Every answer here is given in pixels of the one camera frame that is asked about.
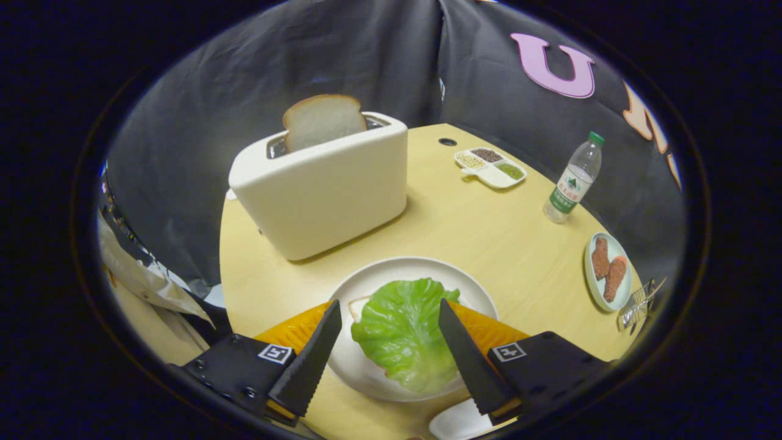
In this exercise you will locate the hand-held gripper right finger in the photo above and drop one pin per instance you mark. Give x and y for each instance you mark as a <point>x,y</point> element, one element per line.
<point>470,360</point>

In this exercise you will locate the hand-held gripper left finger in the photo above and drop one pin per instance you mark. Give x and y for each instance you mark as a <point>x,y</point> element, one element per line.
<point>308,366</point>

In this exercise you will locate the green lettuce leaf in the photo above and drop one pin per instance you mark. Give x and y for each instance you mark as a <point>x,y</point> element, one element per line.
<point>397,330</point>

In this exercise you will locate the small white plate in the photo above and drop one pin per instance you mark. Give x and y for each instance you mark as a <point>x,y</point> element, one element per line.
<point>455,421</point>

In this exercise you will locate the white bread slice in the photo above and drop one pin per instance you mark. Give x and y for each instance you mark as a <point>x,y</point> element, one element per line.
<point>356,305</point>

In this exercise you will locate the large white round plate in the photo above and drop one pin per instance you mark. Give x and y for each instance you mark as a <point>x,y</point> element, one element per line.
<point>391,272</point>

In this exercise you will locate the brown meat piece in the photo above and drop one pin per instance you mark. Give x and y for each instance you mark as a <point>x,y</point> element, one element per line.
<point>600,258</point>
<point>615,280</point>

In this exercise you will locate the white toaster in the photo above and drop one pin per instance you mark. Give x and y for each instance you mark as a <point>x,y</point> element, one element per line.
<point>330,195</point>

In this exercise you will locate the clear glass cup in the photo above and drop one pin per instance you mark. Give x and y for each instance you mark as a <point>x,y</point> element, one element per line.
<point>635,308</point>

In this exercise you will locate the white divided seasoning tray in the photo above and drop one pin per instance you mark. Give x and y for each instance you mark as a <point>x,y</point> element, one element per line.
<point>492,177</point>

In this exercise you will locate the light blue small plate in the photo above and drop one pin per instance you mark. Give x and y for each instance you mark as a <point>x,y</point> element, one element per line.
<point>621,249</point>

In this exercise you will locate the white crumpled cloth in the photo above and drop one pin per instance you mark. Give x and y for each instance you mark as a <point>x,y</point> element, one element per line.
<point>140,275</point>

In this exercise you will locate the clear plastic water bottle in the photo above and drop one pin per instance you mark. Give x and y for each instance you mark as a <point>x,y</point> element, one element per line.
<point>571,183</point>

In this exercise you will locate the toast slice in toaster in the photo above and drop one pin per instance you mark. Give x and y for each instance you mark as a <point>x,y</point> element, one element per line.
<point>321,122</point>

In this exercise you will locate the black backdrop cloth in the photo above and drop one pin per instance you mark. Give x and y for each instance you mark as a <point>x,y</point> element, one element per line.
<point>214,122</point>

